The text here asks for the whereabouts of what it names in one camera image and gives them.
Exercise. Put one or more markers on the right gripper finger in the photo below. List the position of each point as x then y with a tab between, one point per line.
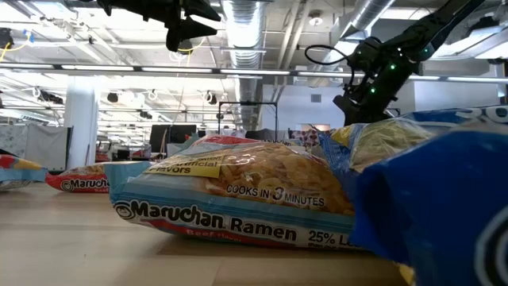
365	117

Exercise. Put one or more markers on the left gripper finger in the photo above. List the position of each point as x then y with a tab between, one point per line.
202	15
194	29

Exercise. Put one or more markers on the light blue Maruchan ramen pack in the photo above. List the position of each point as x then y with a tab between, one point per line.
278	141
238	178
20	175

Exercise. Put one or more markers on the red Maruchan ramen pack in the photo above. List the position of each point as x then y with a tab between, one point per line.
79	184

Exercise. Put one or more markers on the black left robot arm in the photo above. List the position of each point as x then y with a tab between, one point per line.
107	3

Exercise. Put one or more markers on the long ceiling light bar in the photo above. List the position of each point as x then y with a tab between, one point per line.
99	68

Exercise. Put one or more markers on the dark monitor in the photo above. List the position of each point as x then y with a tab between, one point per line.
170	135

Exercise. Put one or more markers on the clear plastic bin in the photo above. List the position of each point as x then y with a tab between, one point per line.
174	150

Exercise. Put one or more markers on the white column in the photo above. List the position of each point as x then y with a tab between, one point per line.
81	119

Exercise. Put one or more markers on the white partition curtain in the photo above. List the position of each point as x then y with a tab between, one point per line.
39	143

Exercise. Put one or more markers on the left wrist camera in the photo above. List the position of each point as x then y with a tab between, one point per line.
174	39

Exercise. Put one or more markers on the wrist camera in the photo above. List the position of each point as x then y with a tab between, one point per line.
363	55
174	39

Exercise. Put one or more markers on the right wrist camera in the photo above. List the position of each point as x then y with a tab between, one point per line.
363	55

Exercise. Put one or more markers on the silver air duct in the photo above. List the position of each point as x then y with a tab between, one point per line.
349	28
244	39

